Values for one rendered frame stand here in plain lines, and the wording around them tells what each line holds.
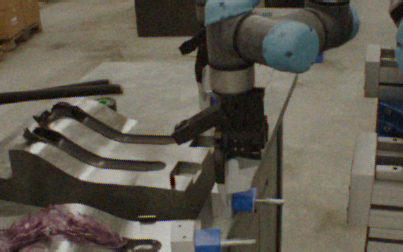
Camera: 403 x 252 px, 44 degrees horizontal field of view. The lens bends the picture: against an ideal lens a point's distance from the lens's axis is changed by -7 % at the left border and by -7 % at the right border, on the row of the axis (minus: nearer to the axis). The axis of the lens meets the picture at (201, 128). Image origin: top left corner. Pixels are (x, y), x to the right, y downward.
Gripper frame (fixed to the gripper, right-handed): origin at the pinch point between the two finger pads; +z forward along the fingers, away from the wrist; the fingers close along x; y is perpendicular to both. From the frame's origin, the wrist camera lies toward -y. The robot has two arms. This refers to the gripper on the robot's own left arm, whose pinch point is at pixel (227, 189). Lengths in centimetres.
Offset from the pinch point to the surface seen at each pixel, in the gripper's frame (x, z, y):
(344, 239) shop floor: 96, 85, 24
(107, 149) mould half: 4.7, -3.9, -25.7
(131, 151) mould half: 4.9, -3.8, -20.4
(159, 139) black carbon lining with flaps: 11.1, -3.6, -16.7
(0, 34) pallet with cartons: 347, 65, -326
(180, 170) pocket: 1.7, -2.3, -9.3
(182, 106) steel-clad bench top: 46, 5, -23
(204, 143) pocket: 12.4, -2.6, -7.5
